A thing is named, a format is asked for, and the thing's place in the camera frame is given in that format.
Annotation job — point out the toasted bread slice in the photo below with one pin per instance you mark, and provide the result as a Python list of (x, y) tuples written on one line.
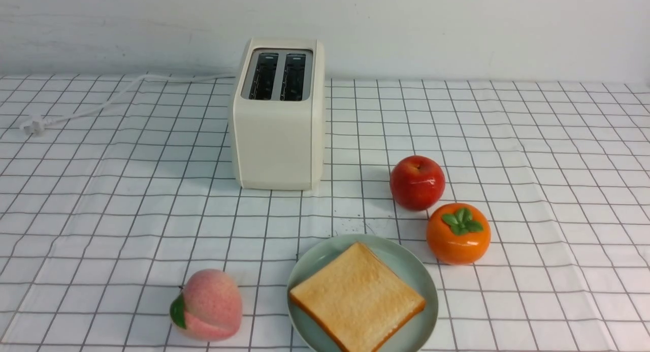
[(356, 302)]

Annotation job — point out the cream white toaster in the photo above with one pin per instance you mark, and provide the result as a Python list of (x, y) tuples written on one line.
[(277, 115)]

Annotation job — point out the red apple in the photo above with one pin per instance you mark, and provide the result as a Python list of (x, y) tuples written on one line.
[(417, 183)]

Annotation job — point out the light green plate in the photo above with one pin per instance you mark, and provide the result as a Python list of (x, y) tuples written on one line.
[(415, 333)]

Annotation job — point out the orange persimmon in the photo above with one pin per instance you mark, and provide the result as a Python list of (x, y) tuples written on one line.
[(458, 234)]

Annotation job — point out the pink peach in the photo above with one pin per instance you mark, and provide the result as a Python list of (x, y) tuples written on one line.
[(208, 308)]

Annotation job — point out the white grid tablecloth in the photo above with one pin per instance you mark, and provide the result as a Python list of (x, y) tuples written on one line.
[(105, 218)]

